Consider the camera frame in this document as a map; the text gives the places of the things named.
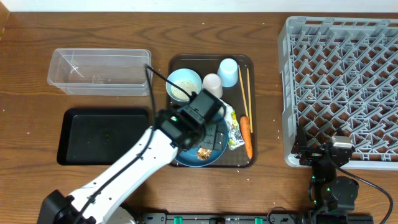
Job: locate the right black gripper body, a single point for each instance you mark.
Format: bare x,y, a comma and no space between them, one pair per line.
312,155

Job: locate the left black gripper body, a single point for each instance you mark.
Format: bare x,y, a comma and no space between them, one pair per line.
201,128

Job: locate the brown food scrap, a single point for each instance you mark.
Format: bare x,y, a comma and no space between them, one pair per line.
204,154

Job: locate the pile of white rice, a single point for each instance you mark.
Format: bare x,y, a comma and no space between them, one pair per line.
188,86

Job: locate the pink cup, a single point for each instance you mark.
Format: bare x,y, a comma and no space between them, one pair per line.
212,83

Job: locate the light blue bowl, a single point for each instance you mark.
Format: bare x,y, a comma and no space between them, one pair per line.
186,79

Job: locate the wooden chopstick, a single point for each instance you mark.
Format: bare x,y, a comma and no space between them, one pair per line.
242,91
249,100

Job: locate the light blue cup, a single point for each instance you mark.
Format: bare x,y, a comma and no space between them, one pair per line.
228,72

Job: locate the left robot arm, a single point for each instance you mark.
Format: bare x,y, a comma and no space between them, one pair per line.
95,202

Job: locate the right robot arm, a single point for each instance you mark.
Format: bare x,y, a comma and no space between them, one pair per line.
333,195

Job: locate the grey dishwasher rack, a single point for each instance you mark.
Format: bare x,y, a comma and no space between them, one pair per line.
341,73

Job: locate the black waste tray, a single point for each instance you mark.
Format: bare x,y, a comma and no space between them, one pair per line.
99,136

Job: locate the crumpled foil wrapper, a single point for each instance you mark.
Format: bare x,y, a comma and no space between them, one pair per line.
235,138

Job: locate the dark brown serving tray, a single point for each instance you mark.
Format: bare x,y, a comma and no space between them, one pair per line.
204,64

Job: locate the dark blue plate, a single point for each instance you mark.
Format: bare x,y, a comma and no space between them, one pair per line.
188,157

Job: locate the orange carrot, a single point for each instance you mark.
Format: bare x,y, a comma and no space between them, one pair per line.
246,134

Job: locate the clear plastic bin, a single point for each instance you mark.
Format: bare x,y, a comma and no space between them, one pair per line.
103,72

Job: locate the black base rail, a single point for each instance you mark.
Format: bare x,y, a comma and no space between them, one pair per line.
273,218

